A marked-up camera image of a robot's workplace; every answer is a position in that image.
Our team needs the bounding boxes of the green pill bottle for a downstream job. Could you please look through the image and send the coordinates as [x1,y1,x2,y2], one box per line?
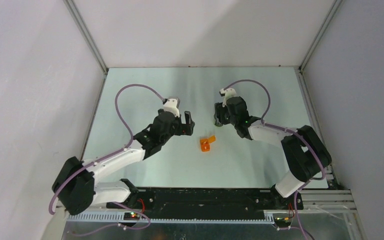
[214,120,223,127]

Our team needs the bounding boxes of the orange pill box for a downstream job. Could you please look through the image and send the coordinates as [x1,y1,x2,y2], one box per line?
[199,135,216,153]

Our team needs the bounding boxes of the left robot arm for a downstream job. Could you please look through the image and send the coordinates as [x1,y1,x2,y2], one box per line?
[51,109,195,216]

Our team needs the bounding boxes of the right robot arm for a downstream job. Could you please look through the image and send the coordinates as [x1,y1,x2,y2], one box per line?
[214,96,332,209]

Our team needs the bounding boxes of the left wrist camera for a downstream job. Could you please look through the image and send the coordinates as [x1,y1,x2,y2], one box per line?
[162,96,181,118]

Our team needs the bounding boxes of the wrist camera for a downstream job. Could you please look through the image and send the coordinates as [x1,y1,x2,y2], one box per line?
[162,96,181,118]
[219,87,237,107]

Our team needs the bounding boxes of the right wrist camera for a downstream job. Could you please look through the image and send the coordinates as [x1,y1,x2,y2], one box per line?
[219,87,237,107]

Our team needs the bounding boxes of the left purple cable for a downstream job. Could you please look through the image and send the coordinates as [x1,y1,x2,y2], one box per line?
[48,84,166,229]

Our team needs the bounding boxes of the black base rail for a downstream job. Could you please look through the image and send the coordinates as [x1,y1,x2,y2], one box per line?
[85,187,319,223]

